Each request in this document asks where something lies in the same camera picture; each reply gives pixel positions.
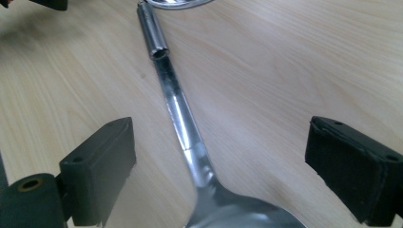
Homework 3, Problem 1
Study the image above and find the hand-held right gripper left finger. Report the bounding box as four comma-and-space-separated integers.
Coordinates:
58, 116, 138, 228

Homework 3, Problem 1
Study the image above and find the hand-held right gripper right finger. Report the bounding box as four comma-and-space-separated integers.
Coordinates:
304, 115, 403, 228

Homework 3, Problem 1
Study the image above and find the large metal spoon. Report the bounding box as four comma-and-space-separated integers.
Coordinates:
153, 57, 308, 228

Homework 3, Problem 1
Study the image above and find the metal pan with tube handle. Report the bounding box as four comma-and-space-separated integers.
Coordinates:
136, 0, 217, 62

